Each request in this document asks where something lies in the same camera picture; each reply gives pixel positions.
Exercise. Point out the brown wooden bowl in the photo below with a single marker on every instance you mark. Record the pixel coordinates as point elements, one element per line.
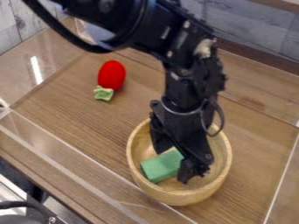
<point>170,191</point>

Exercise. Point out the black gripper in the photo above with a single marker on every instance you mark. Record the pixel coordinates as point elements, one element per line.
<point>178,129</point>

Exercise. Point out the black stand base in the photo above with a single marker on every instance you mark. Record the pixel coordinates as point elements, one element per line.
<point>25,211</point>

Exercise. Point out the clear acrylic corner bracket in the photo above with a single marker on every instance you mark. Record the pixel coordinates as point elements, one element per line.
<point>86,31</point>

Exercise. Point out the green rectangular block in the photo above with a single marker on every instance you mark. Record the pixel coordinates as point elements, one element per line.
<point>162,167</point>

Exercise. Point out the red plush strawberry toy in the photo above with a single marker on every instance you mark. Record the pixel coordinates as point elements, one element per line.
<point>112,78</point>

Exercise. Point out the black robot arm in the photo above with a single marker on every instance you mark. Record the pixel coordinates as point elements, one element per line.
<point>161,28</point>

